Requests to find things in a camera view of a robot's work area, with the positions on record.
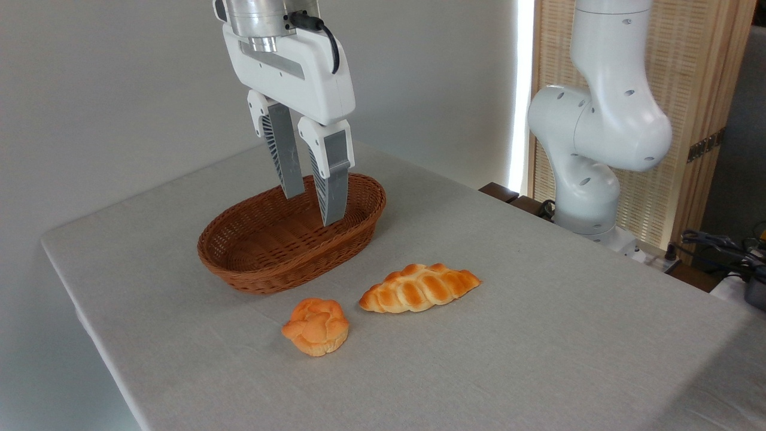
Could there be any wooden slatted folding screen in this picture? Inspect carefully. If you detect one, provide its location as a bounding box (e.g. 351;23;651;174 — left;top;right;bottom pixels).
530;0;758;252

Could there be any black cable bundle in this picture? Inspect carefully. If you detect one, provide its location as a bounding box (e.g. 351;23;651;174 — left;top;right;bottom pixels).
681;229;766;282

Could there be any grey tablecloth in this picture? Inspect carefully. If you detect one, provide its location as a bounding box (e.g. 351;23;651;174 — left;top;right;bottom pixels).
41;142;766;431

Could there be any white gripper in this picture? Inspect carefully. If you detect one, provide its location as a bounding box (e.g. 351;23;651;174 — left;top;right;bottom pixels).
213;0;356;227

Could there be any long braided bread loaf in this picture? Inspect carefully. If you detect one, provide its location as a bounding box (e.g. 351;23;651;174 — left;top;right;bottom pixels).
359;263;482;314

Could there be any dark metal screen hinge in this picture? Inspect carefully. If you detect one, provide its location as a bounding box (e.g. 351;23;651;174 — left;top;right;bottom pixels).
687;129;726;163

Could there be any round knotted bread roll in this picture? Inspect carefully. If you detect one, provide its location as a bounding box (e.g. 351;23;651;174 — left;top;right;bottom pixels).
281;298;349;357

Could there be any dark wooden furniture edge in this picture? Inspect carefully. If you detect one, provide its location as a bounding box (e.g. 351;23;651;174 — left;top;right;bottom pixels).
479;182;557;223

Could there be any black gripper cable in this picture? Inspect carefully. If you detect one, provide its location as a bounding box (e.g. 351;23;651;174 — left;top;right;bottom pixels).
289;11;341;75

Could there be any brown wicker oval basket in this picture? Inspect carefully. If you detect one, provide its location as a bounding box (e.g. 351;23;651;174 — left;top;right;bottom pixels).
197;172;387;295

